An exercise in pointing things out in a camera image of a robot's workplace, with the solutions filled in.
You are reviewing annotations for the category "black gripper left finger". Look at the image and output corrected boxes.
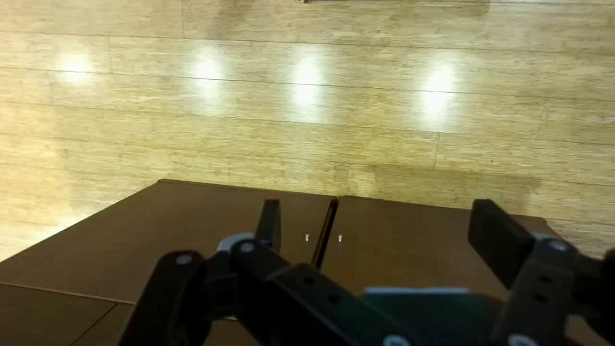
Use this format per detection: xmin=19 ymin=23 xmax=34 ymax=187
xmin=120 ymin=198 xmax=411 ymax=346

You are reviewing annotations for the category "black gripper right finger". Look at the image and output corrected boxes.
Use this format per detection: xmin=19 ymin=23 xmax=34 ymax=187
xmin=466 ymin=198 xmax=615 ymax=346

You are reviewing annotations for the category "closed wooden drawer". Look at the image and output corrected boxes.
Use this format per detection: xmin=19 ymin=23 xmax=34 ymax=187
xmin=0 ymin=281 xmax=118 ymax=346

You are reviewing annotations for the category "wooden cabinet door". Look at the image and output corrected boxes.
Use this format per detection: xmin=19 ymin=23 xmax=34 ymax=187
xmin=311 ymin=194 xmax=615 ymax=304
xmin=0 ymin=179 xmax=340 ymax=306

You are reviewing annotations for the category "brown wooden shelving cabinet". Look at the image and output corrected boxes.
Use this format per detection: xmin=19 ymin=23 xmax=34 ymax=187
xmin=0 ymin=179 xmax=615 ymax=346

